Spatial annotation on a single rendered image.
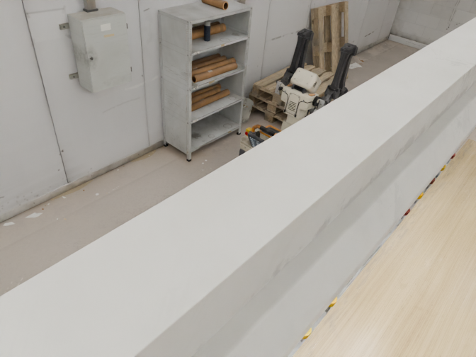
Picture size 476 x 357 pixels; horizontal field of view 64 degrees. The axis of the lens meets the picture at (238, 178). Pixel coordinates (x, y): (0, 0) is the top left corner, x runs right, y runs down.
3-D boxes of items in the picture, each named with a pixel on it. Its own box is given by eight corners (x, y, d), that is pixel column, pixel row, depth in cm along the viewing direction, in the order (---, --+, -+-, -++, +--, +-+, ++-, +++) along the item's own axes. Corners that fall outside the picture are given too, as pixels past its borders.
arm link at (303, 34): (297, 27, 325) (306, 30, 320) (304, 27, 334) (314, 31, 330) (282, 78, 347) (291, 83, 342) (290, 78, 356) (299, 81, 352)
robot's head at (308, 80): (309, 89, 314) (318, 73, 313) (288, 81, 324) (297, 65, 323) (313, 96, 326) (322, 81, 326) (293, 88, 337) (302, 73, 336)
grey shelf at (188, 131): (163, 145, 461) (156, 9, 364) (215, 120, 516) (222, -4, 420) (188, 161, 439) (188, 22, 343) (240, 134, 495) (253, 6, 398)
